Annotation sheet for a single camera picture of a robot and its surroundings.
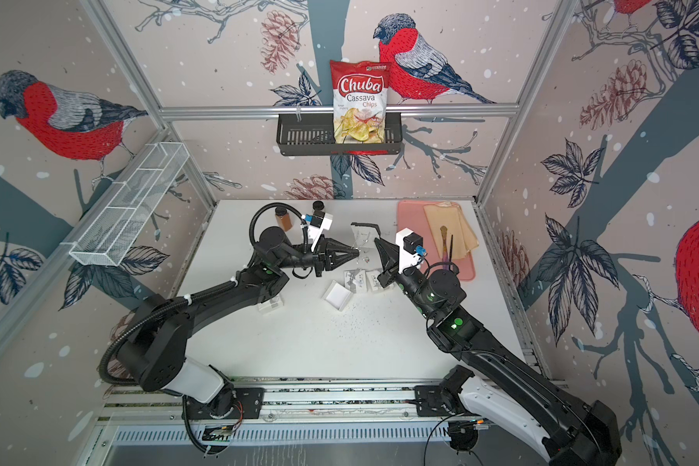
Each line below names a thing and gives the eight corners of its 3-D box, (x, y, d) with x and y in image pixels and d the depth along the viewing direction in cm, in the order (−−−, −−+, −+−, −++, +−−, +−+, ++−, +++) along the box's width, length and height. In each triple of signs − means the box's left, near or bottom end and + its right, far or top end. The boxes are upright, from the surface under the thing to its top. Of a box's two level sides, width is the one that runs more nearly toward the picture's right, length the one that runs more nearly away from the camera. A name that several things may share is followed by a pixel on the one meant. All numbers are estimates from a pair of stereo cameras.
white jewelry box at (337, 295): (321, 299, 94) (320, 295, 92) (334, 283, 98) (333, 279, 96) (340, 311, 91) (339, 307, 89) (352, 295, 95) (352, 291, 93)
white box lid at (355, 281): (343, 292, 96) (343, 288, 93) (344, 273, 100) (344, 269, 98) (367, 292, 96) (367, 288, 93) (367, 273, 100) (367, 269, 98)
